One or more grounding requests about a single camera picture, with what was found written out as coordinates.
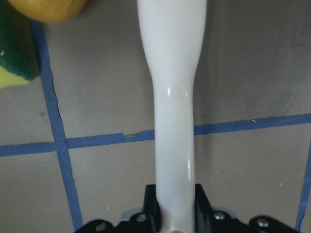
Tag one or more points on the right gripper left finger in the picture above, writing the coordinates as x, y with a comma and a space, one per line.
148, 220

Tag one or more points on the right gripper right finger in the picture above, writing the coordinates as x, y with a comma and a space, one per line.
213, 220

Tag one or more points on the beige hand brush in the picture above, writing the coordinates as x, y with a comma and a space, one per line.
172, 33

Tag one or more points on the yellow green sponge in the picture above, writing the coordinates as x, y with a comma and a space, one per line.
15, 70

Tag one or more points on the brown potato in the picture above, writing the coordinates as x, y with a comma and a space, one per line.
49, 10

